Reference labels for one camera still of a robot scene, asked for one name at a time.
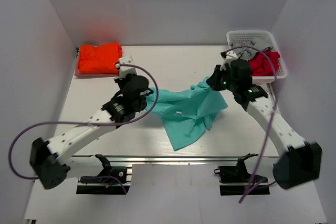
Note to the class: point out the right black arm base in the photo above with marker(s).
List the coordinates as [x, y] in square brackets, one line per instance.
[233, 179]

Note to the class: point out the grey t shirt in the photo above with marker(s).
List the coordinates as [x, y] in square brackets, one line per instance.
[250, 49]

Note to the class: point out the folded orange t shirt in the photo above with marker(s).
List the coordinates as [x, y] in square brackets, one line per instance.
[98, 60]

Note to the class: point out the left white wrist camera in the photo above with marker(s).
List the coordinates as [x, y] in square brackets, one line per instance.
[123, 71]

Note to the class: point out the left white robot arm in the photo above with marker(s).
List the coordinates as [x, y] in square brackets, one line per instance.
[53, 160]

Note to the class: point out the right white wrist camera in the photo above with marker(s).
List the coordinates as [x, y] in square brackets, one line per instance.
[228, 57]

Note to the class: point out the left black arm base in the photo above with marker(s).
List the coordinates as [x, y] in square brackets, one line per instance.
[112, 180]

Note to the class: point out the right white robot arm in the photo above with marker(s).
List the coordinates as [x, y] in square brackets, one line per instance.
[299, 161]

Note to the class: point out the red t shirt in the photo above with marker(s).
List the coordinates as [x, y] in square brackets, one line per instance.
[260, 66]

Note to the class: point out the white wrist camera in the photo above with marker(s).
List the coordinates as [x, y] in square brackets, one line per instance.
[228, 57]
[123, 71]

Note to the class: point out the aluminium table edge rail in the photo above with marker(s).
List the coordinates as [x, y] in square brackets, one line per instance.
[166, 160]

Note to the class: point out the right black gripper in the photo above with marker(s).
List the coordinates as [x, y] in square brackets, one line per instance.
[213, 81]

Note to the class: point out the white plastic basket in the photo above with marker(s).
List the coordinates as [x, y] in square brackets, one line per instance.
[241, 36]

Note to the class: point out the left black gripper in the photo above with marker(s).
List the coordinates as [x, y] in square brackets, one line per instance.
[121, 81]

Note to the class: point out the teal t shirt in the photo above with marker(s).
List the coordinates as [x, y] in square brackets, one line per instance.
[186, 115]

